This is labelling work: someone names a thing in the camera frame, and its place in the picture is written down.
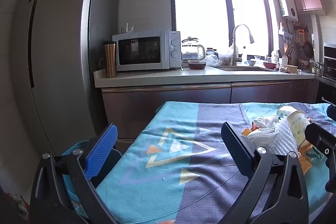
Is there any copper travel mug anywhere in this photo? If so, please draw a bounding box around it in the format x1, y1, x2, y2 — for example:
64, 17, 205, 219
102, 41, 118, 78

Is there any black built-in oven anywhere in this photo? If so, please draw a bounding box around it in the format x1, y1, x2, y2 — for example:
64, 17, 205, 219
315, 42, 336, 106

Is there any blue trash bin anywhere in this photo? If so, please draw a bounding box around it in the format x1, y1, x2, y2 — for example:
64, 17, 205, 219
62, 140, 124, 216

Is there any white microwave oven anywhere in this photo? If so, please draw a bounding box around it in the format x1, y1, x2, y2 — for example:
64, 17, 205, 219
112, 30, 182, 72

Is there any paper cup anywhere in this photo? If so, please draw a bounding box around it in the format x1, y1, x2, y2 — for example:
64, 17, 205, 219
278, 105, 310, 147

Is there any green snack wrapper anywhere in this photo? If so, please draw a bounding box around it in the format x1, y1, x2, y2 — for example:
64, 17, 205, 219
298, 144, 323, 161

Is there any white foam fruit net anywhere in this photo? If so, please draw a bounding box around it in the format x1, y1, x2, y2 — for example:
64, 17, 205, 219
268, 115, 298, 155

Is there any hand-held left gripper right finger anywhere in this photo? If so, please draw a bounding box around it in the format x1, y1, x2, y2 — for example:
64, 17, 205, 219
221, 122, 310, 224

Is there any silver refrigerator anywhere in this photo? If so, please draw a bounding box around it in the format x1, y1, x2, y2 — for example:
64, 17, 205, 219
10, 0, 121, 156

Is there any white water heater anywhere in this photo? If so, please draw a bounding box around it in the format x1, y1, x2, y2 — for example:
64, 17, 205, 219
275, 0, 297, 18

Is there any white tissue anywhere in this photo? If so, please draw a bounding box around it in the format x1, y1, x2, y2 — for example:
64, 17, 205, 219
247, 115, 280, 147

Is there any hanging frying pan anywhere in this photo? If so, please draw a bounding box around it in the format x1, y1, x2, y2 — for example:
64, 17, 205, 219
304, 42, 315, 58

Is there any steel kitchen faucet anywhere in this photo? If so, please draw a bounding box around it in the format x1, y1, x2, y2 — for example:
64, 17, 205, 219
231, 24, 255, 66

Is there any orange peel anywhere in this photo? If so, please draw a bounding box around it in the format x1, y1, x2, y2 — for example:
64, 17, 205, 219
241, 122, 260, 136

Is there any teal printed tablecloth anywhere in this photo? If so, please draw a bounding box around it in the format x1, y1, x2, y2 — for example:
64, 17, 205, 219
94, 101, 336, 224

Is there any kitchen sink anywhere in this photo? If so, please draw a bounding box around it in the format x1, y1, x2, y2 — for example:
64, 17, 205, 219
214, 65, 273, 72

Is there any glass electric kettle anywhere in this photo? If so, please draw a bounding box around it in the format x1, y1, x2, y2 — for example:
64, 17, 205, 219
181, 37, 206, 61

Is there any white kitchen countertop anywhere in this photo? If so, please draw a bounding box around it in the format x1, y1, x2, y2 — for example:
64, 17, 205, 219
94, 65, 315, 88

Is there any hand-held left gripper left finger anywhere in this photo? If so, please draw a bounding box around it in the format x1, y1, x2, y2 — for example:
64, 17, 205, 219
30, 123, 118, 224

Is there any brown base cabinet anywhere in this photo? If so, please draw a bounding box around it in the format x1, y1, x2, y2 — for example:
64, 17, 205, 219
101, 80, 319, 139

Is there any dark framed window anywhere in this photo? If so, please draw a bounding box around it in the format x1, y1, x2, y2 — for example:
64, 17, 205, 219
168, 0, 273, 56

